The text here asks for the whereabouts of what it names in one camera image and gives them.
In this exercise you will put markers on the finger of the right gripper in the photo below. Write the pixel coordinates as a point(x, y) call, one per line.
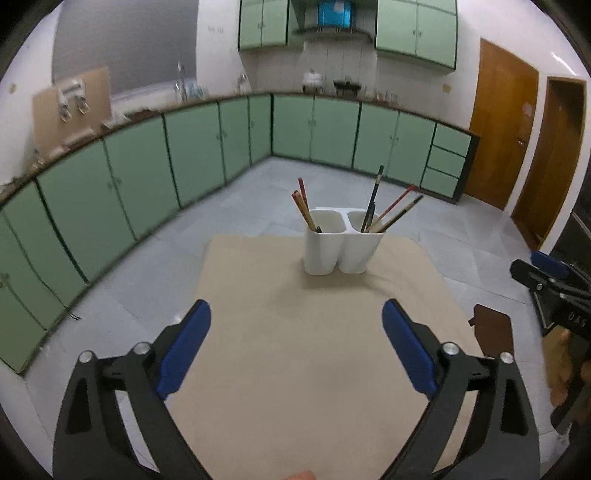
point(567, 273)
point(546, 287)

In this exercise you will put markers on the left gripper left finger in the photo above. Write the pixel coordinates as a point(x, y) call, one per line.
point(91, 440)

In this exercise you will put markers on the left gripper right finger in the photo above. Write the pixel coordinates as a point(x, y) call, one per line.
point(501, 440)

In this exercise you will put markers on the red patterned wooden chopstick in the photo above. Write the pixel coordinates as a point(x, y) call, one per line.
point(302, 208)

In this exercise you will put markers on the plain wooden chopstick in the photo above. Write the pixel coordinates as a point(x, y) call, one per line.
point(305, 213)

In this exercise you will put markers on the thin red chopstick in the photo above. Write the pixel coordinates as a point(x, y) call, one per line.
point(391, 207)

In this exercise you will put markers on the light wooden chopstick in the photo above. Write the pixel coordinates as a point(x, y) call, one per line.
point(380, 222)

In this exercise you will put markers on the green lower kitchen cabinets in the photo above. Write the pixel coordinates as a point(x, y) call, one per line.
point(67, 224)

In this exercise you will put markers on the green kitchen cabinets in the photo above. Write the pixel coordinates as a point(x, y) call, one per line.
point(67, 224)
point(424, 30)

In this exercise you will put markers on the green upper kitchen cabinets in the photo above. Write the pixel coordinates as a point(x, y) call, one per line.
point(424, 30)

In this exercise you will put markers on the right hand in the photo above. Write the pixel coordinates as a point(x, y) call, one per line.
point(560, 370)

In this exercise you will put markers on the left hand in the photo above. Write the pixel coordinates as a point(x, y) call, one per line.
point(303, 475)

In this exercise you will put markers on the wooden door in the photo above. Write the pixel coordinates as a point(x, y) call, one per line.
point(554, 162)
point(503, 114)

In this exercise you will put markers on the white twin utensil holder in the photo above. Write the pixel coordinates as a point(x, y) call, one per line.
point(340, 244)

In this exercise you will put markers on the black wok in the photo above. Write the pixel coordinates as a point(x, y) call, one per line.
point(347, 88)

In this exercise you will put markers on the white cooking pot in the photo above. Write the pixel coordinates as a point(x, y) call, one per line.
point(312, 81)

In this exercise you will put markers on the brown board with hooks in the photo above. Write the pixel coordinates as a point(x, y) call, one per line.
point(70, 106)

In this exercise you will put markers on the range hood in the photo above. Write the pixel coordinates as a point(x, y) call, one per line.
point(336, 20)

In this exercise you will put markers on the chrome sink faucet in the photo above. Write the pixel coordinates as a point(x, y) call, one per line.
point(180, 84)

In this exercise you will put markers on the grey window blind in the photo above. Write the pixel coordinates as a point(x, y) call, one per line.
point(141, 42)

